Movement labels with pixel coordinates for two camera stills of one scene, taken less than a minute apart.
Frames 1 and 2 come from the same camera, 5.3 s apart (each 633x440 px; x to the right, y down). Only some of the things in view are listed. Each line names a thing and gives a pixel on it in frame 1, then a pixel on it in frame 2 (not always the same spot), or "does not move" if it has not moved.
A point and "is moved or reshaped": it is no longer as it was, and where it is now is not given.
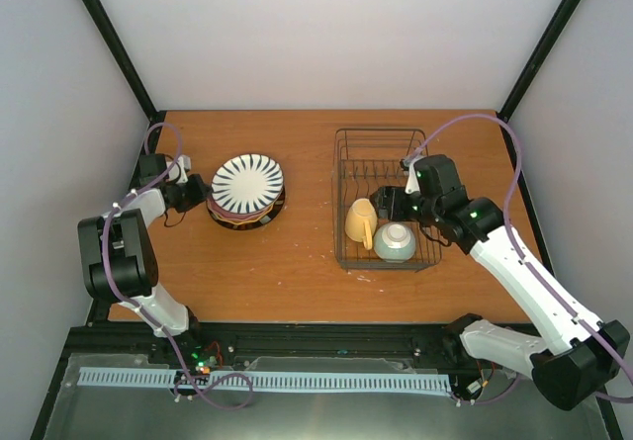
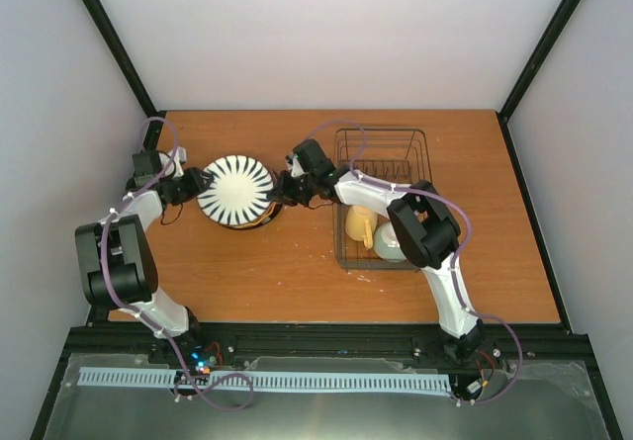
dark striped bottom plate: (254, 223) does not move
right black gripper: (390, 198) -> (280, 192)
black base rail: (419, 344) does not move
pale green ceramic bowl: (394, 242) does not move
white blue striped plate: (247, 183) is moved or reshaped
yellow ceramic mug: (361, 221) does not move
